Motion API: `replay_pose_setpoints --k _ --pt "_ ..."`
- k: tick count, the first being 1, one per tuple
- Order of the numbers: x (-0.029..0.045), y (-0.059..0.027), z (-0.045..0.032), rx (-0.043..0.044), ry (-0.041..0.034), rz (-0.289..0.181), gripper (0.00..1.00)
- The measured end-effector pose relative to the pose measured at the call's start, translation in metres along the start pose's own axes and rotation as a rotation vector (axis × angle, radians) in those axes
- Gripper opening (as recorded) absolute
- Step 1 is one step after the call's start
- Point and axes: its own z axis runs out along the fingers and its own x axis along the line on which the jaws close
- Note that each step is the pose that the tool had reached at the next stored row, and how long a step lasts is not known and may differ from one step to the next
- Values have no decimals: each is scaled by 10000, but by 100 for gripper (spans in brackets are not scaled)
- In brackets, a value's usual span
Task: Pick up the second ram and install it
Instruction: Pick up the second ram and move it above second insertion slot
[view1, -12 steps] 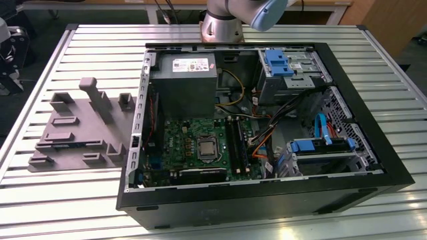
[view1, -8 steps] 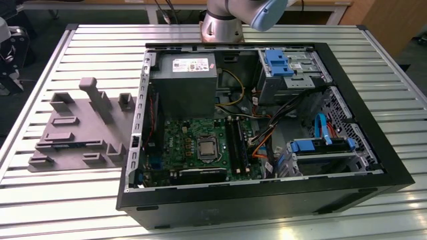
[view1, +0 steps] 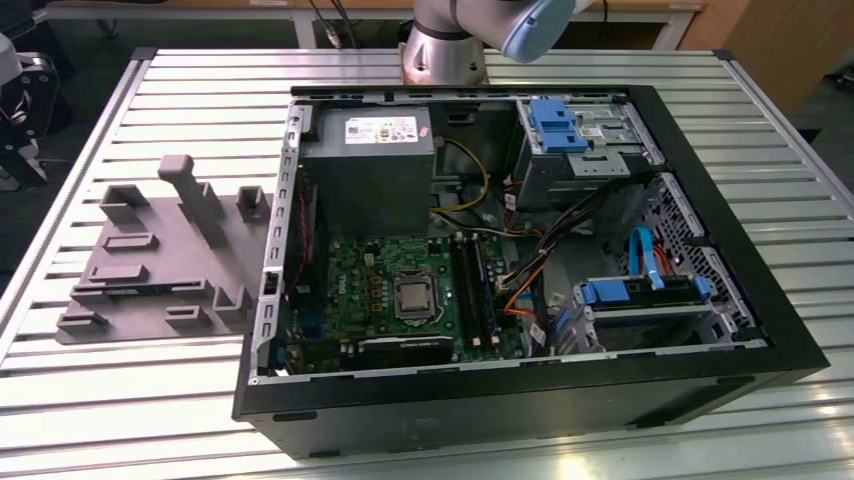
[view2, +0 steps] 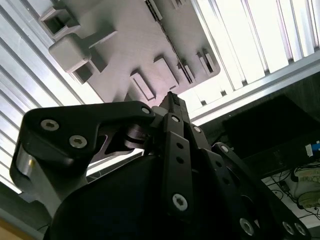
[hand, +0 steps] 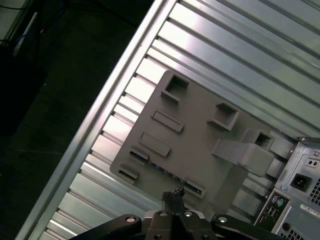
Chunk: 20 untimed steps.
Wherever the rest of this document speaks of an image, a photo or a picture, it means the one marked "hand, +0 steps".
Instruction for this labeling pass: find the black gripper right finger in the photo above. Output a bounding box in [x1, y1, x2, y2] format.
[174, 187, 286, 240]

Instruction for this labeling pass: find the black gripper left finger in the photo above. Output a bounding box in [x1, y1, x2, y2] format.
[74, 191, 180, 240]

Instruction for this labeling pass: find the grey parts rack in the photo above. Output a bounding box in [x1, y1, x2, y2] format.
[109, 69, 285, 210]

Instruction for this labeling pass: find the black PC case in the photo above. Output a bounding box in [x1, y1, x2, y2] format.
[252, 136, 320, 240]

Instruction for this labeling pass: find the grey power supply unit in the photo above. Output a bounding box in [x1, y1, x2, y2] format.
[282, 152, 320, 201]

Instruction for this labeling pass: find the white slim bar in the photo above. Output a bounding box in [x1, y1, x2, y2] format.
[12, 11, 39, 57]

